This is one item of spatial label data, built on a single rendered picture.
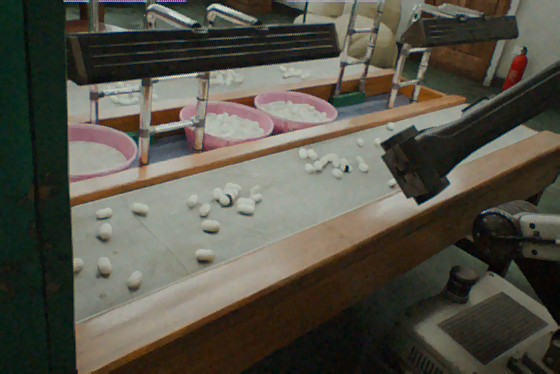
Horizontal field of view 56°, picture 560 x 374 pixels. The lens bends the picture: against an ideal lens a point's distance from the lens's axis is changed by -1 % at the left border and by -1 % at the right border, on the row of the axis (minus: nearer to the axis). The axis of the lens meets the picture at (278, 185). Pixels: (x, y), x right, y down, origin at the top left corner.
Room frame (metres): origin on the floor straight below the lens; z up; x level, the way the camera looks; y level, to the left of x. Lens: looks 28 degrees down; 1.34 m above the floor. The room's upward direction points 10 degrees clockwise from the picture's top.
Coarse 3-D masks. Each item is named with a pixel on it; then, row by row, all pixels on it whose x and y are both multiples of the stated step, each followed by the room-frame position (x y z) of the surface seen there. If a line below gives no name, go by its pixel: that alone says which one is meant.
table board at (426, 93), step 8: (400, 80) 2.28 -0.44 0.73; (408, 80) 2.26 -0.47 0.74; (400, 88) 2.27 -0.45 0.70; (408, 88) 2.25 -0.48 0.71; (424, 88) 2.20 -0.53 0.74; (408, 96) 2.24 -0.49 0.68; (424, 96) 2.19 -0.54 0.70; (432, 96) 2.17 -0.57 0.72; (440, 96) 2.14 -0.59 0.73; (528, 128) 1.90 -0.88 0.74
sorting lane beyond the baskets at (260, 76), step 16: (288, 64) 2.17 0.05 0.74; (304, 64) 2.22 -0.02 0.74; (320, 64) 2.26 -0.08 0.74; (336, 64) 2.31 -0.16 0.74; (176, 80) 1.72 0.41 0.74; (192, 80) 1.76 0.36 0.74; (224, 80) 1.82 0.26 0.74; (256, 80) 1.88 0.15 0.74; (272, 80) 1.92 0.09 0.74; (288, 80) 1.95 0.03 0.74; (304, 80) 1.99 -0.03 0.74; (80, 96) 1.44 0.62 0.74; (160, 96) 1.55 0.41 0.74; (176, 96) 1.58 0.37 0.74; (192, 96) 1.60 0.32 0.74; (80, 112) 1.32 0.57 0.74
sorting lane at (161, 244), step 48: (336, 144) 1.42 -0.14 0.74; (144, 192) 0.97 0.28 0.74; (192, 192) 1.01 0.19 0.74; (240, 192) 1.04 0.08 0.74; (288, 192) 1.09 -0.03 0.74; (336, 192) 1.13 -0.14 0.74; (384, 192) 1.17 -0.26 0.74; (96, 240) 0.78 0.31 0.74; (144, 240) 0.80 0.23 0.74; (192, 240) 0.83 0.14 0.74; (240, 240) 0.86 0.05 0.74; (96, 288) 0.65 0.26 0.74; (144, 288) 0.67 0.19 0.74
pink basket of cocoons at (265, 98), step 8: (256, 96) 1.62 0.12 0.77; (264, 96) 1.67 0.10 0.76; (272, 96) 1.70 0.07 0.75; (304, 96) 1.73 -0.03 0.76; (312, 96) 1.72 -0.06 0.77; (256, 104) 1.55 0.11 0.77; (320, 104) 1.70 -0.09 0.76; (328, 104) 1.68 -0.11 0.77; (264, 112) 1.51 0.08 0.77; (320, 112) 1.68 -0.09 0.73; (328, 112) 1.66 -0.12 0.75; (336, 112) 1.61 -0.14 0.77; (272, 120) 1.50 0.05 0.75; (280, 120) 1.48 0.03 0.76; (288, 120) 1.47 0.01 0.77; (328, 120) 1.53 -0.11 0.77; (280, 128) 1.49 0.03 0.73; (288, 128) 1.48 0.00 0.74; (296, 128) 1.48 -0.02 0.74; (304, 128) 1.49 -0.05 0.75
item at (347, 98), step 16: (384, 0) 2.05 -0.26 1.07; (352, 16) 1.93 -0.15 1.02; (352, 32) 1.94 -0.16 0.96; (368, 32) 2.02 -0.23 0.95; (368, 48) 2.05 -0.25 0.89; (352, 64) 1.98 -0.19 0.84; (368, 64) 2.05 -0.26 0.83; (336, 80) 1.94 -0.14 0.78; (336, 96) 1.93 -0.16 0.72; (352, 96) 2.00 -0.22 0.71
